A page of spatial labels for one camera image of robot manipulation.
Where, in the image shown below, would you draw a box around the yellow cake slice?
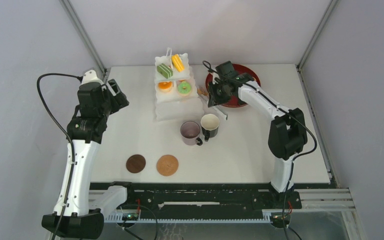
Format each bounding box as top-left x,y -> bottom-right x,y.
171,54 -> 185,73

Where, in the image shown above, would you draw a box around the red round tray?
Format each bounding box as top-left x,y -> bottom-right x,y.
205,63 -> 261,108

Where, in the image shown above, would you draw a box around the black mug white inside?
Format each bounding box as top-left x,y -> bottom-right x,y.
200,113 -> 220,142

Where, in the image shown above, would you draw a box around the white cable duct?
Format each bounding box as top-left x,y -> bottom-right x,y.
104,212 -> 273,224

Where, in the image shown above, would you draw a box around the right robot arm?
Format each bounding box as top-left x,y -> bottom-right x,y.
202,60 -> 312,208

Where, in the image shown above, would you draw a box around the green striped cake slice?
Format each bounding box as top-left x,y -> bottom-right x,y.
156,63 -> 174,79

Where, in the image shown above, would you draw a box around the green donut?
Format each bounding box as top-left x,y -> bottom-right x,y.
177,80 -> 192,96

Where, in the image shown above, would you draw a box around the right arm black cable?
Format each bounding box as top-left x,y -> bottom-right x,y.
202,60 -> 318,240

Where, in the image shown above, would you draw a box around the purple mug black handle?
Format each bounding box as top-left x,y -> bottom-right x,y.
180,121 -> 203,146

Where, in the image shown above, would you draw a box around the white tiered dessert stand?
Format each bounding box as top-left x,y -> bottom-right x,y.
154,47 -> 204,122

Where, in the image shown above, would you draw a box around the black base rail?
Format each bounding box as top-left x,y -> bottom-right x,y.
89,181 -> 303,219

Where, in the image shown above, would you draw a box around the light brown coaster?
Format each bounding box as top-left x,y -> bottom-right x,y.
156,155 -> 179,177

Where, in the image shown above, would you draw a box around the metal tongs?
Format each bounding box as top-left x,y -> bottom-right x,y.
196,86 -> 229,121

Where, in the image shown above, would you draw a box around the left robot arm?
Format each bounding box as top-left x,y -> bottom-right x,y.
41,79 -> 137,240

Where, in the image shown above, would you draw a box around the dark brown coaster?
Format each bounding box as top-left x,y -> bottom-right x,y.
125,154 -> 146,174

